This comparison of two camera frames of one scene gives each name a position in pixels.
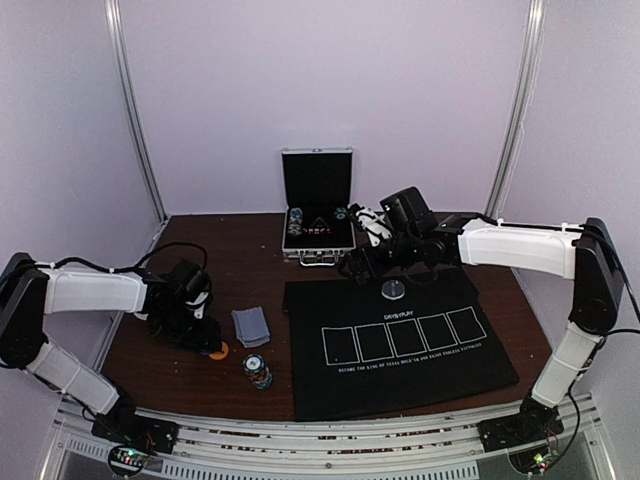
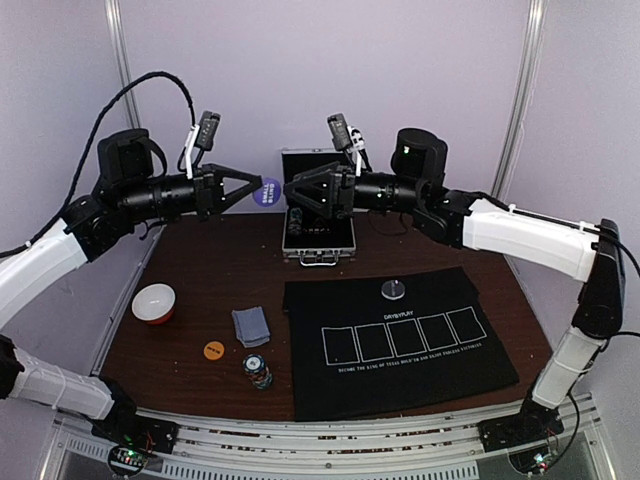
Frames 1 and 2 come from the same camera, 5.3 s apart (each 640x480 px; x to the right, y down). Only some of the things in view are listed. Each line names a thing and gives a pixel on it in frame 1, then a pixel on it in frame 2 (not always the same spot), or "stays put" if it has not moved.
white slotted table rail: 351,450 stays put
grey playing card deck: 251,326 stays put
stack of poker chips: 257,371 stays put
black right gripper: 367,259 -> 344,190
